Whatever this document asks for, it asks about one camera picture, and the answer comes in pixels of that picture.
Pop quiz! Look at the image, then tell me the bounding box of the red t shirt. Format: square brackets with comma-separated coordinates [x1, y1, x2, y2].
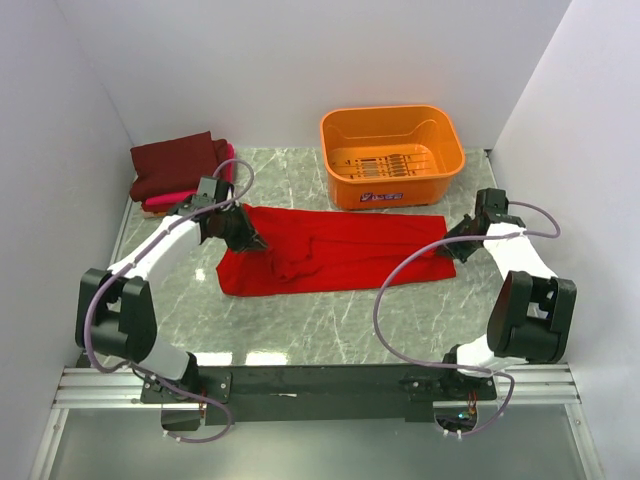
[216, 206, 447, 297]

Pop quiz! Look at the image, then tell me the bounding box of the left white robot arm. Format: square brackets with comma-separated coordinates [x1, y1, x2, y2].
[76, 176, 267, 402]

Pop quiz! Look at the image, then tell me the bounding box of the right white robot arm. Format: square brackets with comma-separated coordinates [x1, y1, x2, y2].
[436, 188, 577, 399]

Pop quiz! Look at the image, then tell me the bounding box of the folded pink t shirt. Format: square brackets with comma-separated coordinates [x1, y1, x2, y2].
[143, 140, 235, 209]

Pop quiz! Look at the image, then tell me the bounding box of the folded maroon t shirt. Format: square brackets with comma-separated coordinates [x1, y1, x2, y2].
[130, 131, 234, 202]

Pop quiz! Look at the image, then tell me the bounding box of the orange plastic basket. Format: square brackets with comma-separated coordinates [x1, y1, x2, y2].
[320, 105, 466, 210]

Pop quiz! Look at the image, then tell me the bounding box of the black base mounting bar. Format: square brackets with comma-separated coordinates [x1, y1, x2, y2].
[140, 364, 497, 431]

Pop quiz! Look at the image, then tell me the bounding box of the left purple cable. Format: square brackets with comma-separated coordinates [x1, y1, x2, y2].
[84, 158, 255, 445]

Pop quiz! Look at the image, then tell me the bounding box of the aluminium rail frame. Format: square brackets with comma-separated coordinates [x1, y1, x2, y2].
[30, 363, 605, 479]

